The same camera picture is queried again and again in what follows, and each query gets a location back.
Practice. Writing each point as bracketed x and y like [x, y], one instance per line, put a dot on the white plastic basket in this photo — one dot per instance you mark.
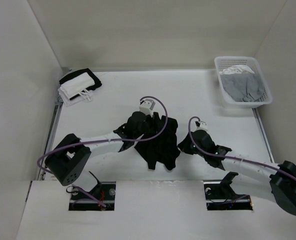
[223, 62]

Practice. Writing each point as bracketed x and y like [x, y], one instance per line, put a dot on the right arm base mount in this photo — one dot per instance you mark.
[219, 195]

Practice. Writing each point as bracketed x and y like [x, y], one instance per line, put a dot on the black tank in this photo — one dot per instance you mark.
[72, 74]
[162, 149]

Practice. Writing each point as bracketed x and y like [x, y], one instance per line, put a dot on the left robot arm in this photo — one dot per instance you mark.
[68, 165]

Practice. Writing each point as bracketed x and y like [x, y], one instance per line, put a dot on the left metal table rail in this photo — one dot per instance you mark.
[50, 136]

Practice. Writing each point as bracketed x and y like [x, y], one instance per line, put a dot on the metal table rail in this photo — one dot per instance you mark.
[50, 136]
[263, 133]

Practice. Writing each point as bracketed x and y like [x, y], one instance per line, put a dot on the white tank top in basket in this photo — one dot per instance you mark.
[237, 69]

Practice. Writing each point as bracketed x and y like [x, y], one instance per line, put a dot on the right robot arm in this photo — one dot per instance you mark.
[271, 181]

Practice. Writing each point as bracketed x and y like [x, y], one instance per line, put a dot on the right metal table rail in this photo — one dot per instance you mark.
[263, 133]

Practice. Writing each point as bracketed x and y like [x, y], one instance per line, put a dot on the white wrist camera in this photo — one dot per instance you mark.
[201, 125]
[146, 106]

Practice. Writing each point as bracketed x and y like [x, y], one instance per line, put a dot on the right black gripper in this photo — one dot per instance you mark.
[184, 145]

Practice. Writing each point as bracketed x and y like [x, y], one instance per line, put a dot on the folded black tank top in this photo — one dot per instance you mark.
[72, 74]

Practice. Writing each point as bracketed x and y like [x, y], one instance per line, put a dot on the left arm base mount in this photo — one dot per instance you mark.
[105, 192]

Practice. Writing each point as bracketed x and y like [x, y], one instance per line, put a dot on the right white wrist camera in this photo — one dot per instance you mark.
[201, 125]

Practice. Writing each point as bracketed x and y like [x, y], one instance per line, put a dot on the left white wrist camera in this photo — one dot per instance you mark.
[146, 106]

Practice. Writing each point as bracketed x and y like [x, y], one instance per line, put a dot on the grey tank top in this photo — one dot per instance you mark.
[243, 87]

